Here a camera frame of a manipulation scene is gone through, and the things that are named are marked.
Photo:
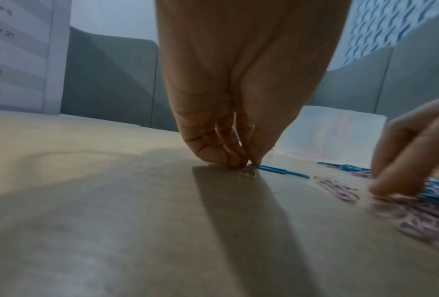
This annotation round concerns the white printed paper sheet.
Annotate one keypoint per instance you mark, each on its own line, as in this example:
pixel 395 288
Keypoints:
pixel 18 55

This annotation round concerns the clear plastic bag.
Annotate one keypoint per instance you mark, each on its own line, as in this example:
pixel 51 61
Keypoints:
pixel 333 136

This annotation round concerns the pile of pink paper clips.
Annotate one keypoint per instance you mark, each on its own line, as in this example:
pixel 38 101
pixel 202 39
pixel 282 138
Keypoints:
pixel 413 220

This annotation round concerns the grey upholstered chair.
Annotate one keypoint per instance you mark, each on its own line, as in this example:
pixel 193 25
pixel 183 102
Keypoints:
pixel 388 81
pixel 109 81

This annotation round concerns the person's right hand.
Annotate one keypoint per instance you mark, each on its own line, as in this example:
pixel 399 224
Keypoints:
pixel 413 139

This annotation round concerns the blue paper clip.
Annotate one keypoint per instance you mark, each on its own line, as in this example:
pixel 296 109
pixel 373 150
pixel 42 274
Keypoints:
pixel 278 171

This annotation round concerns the person's left hand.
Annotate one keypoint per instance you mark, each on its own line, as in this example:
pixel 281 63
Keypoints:
pixel 241 58

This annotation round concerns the blue patterned white panel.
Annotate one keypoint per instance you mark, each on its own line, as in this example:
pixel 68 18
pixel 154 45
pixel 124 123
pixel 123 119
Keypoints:
pixel 380 23

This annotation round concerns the bunch of blue paper clips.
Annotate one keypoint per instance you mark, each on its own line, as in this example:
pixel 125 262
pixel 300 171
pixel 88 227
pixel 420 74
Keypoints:
pixel 346 167

